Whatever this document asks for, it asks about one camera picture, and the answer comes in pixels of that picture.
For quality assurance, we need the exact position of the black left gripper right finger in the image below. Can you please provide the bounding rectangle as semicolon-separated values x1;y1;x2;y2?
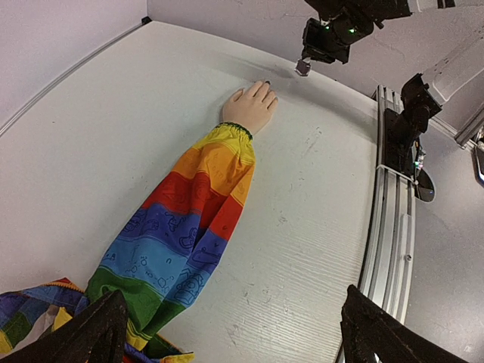
340;285;460;362

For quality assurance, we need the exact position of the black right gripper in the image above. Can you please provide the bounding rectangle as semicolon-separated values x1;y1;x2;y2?
301;0;411;64

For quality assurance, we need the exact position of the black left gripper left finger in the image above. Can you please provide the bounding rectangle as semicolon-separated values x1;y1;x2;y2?
1;290;128;363

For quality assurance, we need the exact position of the purple nail polish bottle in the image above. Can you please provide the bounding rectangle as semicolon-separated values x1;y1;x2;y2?
294;57;312;77

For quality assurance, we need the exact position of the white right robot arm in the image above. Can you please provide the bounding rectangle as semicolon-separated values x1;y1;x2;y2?
311;6;483;96

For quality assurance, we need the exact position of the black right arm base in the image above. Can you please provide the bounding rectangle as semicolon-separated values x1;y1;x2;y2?
383;73;442;178

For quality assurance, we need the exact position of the rainbow striped jacket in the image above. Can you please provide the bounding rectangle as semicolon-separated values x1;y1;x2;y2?
1;121;256;362

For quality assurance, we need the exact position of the mannequin hand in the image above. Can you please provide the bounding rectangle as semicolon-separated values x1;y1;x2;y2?
221;80;278;136

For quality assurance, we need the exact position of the aluminium front rail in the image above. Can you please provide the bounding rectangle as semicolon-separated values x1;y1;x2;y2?
357;85;417;328

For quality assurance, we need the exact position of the aluminium rail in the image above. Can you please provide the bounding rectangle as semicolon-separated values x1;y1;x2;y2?
357;85;417;328
0;17;150;137

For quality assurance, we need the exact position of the aluminium back rail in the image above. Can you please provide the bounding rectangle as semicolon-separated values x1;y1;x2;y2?
0;17;150;137

